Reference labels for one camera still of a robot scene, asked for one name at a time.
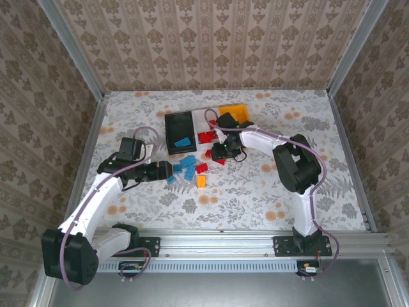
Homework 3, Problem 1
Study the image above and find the orange plastic bin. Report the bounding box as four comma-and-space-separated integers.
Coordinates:
219, 104, 256, 129

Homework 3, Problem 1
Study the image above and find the small black connector board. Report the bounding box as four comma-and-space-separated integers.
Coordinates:
295, 260, 323, 278
118, 260, 145, 278

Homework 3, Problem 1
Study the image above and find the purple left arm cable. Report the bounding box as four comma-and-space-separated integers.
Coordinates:
59, 126, 162, 291

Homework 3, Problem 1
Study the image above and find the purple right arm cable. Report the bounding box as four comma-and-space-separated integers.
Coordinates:
203, 108, 339, 283

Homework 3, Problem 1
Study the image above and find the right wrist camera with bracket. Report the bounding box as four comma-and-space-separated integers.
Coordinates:
212, 111, 240, 143

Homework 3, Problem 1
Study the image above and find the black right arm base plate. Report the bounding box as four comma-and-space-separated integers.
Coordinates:
273, 235, 333, 258

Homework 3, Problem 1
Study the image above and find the grey slotted cable duct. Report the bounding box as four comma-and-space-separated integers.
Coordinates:
95, 259, 300, 274

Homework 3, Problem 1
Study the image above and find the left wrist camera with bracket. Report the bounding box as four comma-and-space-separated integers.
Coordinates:
118, 136, 154, 162

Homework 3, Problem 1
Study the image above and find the aluminium table side rail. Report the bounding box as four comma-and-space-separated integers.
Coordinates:
326, 89, 379, 233
59, 91, 112, 234

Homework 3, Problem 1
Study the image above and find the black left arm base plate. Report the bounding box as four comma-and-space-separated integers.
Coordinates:
104, 235, 161, 258

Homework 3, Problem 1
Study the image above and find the aluminium front frame rail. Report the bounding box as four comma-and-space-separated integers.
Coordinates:
47, 228, 393, 258

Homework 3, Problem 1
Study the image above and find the aluminium lower frame bar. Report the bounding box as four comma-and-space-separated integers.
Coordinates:
27, 255, 61, 307
378, 252, 409, 307

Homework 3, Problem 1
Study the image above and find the floral patterned table cover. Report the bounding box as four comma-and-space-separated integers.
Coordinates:
72, 89, 368, 232

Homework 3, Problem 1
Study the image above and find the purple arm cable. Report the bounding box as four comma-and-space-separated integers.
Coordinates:
59, 126, 162, 291
203, 108, 339, 283

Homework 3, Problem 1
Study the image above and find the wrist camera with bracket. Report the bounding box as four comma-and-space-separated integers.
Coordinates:
212, 111, 240, 143
118, 136, 154, 162

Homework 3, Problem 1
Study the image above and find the grey metal panel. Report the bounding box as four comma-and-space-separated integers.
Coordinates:
47, 271, 389, 307

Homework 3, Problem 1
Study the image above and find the white plastic bin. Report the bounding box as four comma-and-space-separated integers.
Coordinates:
191, 109, 224, 152

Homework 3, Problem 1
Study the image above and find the aluminium upright frame post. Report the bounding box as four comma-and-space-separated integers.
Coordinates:
36, 0, 106, 100
325, 0, 390, 98

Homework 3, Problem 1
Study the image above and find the black plastic bin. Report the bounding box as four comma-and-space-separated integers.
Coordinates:
164, 111, 197, 156

